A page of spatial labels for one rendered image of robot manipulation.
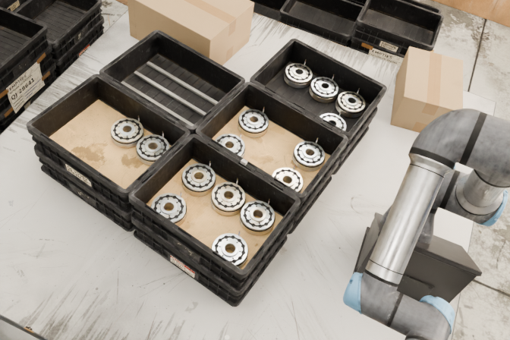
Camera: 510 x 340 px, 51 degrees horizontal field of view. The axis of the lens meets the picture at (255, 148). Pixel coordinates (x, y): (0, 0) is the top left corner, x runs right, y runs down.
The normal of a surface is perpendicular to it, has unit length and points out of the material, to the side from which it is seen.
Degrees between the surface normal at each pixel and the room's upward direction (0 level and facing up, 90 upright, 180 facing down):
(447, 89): 0
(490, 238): 0
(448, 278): 90
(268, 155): 0
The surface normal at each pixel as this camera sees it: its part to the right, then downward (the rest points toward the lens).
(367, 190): 0.12, -0.62
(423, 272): -0.36, 0.70
